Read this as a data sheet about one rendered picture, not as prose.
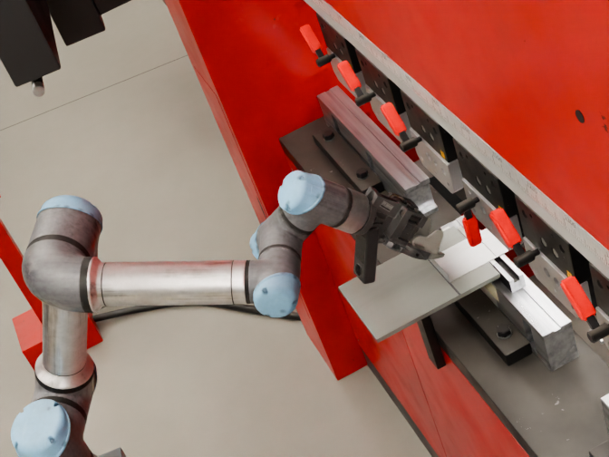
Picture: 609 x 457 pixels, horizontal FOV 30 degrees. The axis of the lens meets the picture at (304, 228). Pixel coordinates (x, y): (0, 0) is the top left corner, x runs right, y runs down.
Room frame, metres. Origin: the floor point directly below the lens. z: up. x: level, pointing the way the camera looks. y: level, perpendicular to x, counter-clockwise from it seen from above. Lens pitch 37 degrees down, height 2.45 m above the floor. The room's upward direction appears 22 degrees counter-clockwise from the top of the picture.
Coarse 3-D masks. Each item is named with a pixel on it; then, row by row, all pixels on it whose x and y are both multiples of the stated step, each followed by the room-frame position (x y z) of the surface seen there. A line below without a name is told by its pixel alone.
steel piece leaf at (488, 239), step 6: (486, 228) 1.68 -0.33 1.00; (486, 234) 1.66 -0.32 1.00; (492, 234) 1.66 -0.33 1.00; (486, 240) 1.65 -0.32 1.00; (492, 240) 1.64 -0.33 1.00; (498, 240) 1.63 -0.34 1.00; (486, 246) 1.63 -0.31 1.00; (492, 246) 1.63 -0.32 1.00; (498, 246) 1.62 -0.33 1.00; (504, 246) 1.61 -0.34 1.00; (492, 252) 1.61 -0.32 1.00; (498, 252) 1.60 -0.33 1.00; (504, 252) 1.60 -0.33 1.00
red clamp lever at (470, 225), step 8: (464, 200) 1.48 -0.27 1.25; (472, 200) 1.47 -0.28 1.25; (456, 208) 1.48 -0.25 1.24; (464, 208) 1.47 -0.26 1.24; (464, 216) 1.48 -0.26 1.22; (472, 216) 1.47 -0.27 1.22; (464, 224) 1.47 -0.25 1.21; (472, 224) 1.47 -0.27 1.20; (472, 232) 1.47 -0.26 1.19; (472, 240) 1.47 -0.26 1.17; (480, 240) 1.47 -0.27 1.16
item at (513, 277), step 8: (504, 256) 1.59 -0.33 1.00; (496, 264) 1.58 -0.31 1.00; (504, 264) 1.58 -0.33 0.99; (512, 264) 1.56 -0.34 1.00; (504, 272) 1.55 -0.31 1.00; (512, 272) 1.55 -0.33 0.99; (520, 272) 1.53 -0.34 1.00; (504, 280) 1.54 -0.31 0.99; (512, 280) 1.52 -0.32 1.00; (520, 280) 1.52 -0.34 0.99; (512, 288) 1.52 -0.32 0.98
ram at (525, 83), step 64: (384, 0) 1.68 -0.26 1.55; (448, 0) 1.41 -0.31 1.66; (512, 0) 1.21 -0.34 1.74; (576, 0) 1.05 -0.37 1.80; (448, 64) 1.47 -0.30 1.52; (512, 64) 1.25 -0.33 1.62; (576, 64) 1.08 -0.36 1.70; (448, 128) 1.55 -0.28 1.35; (512, 128) 1.29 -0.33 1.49; (576, 128) 1.11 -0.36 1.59; (576, 192) 1.14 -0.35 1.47
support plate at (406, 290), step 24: (456, 240) 1.68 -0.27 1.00; (384, 264) 1.69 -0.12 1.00; (408, 264) 1.67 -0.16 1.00; (360, 288) 1.65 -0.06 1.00; (384, 288) 1.63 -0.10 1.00; (408, 288) 1.60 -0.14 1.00; (432, 288) 1.58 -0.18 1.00; (456, 288) 1.55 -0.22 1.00; (360, 312) 1.59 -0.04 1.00; (384, 312) 1.57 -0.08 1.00; (408, 312) 1.54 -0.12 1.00; (432, 312) 1.53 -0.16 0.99; (384, 336) 1.51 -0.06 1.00
